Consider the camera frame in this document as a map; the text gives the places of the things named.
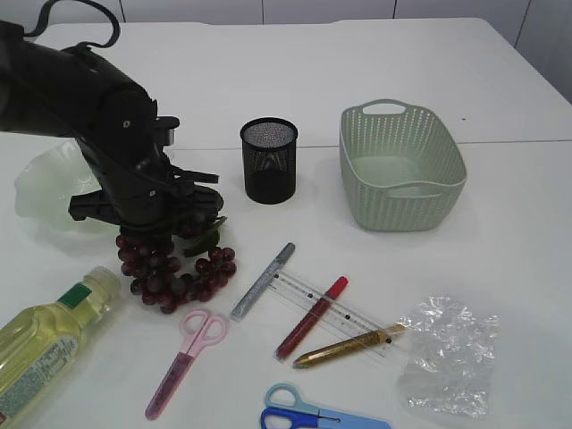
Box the purple artificial grape bunch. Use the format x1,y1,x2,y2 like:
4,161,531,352
115,215,237,315

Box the clear plastic ruler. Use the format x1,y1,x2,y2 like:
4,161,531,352
270,273,399,357

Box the green plastic basket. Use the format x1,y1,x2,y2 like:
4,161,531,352
339,99,467,232

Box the yellow oil bottle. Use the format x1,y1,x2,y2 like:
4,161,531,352
1,266,121,428

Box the red glitter pen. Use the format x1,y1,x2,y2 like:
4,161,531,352
274,276,349,361

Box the silver glitter pen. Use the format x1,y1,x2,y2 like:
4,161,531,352
230,242,296,322

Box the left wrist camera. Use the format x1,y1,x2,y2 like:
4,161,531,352
153,116,180,147

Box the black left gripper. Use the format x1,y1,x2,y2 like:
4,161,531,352
68,165,223,238

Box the blue scissors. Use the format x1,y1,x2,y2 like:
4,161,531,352
259,383,392,429

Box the pink scissors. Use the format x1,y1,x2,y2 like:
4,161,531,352
145,309,229,421

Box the gold glitter pen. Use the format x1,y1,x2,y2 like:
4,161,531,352
293,324,407,369

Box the clear plastic sheet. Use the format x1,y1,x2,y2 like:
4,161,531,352
397,295,500,421

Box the green wavy glass plate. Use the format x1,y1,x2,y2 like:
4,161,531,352
14,139,117,234

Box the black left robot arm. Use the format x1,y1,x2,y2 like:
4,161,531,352
1,21,223,237

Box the black mesh pen holder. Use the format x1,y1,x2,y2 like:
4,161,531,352
240,117,299,205

